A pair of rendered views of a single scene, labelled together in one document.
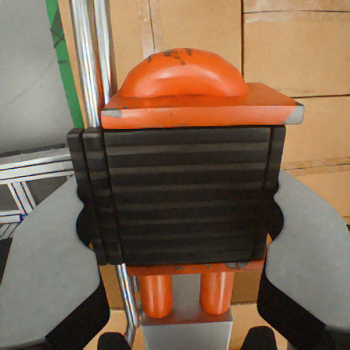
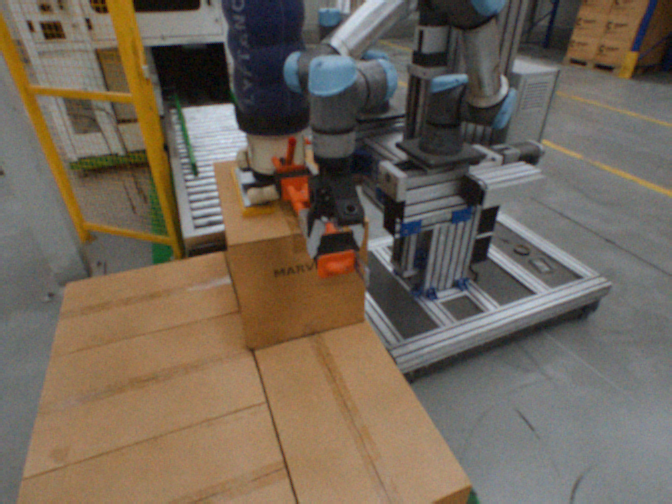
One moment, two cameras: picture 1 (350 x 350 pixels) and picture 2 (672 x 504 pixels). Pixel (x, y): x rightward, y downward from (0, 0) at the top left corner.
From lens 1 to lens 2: 73 cm
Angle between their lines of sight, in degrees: 29
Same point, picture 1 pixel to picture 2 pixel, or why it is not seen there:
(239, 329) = (262, 225)
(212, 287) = not seen: hidden behind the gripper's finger
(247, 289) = (264, 247)
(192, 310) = not seen: hidden behind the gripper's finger
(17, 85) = (489, 426)
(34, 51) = (484, 466)
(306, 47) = (218, 459)
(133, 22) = (375, 433)
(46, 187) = (420, 327)
